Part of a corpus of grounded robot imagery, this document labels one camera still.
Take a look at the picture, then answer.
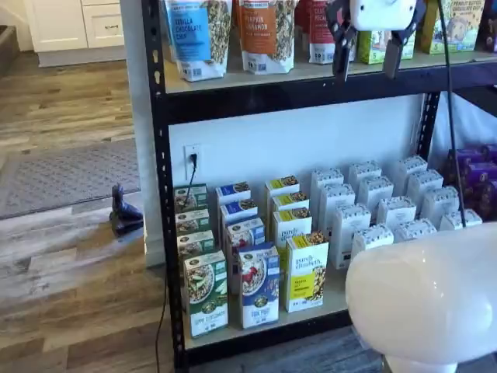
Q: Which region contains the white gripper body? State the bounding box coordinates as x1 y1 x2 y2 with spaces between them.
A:
349 0 415 31

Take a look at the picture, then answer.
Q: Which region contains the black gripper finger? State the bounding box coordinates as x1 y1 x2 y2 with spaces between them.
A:
382 0 427 78
325 0 357 82

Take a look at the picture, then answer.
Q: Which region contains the green apple pie box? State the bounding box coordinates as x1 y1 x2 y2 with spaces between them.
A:
356 29 416 65

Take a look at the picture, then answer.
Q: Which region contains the green peanut butter chocolate box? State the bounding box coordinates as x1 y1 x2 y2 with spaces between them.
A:
419 0 486 54

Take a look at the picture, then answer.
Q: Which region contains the yellow purely elizabeth box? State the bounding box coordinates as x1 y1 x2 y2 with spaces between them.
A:
265 174 301 213
271 207 314 249
271 191 311 214
285 231 330 314

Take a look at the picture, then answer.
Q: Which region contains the black metal shelf rack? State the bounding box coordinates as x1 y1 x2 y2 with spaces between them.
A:
141 0 497 366

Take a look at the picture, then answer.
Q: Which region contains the green apple cinnamon oatmeal box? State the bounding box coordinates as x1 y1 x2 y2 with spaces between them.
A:
174 208 210 236
176 229 215 262
173 183 209 214
182 249 229 339

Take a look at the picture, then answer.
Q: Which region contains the red cranberry pecan granola bag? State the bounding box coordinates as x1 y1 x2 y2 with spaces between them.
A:
294 0 358 65

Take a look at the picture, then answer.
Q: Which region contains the orange pumpkin cinnamon granola bag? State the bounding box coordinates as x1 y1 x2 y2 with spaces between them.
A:
235 0 300 75

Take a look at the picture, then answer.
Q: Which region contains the blue vanilla chocolate granola bag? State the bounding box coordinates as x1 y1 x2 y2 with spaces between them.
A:
162 0 234 82

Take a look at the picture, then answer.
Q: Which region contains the dark purple floor object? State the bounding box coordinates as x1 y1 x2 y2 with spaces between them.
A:
109 184 144 236

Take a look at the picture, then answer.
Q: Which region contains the white cabinet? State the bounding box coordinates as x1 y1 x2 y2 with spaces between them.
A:
23 0 127 69

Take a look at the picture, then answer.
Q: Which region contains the grey floor mat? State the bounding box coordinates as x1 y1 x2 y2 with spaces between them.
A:
0 138 141 221

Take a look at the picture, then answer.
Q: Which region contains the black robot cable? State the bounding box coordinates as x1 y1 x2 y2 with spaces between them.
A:
437 0 467 229

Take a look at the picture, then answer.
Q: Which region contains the white wall outlet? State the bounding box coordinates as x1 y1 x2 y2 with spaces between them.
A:
183 143 203 182

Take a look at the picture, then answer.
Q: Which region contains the black power cable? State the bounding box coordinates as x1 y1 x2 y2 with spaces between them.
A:
155 153 199 373

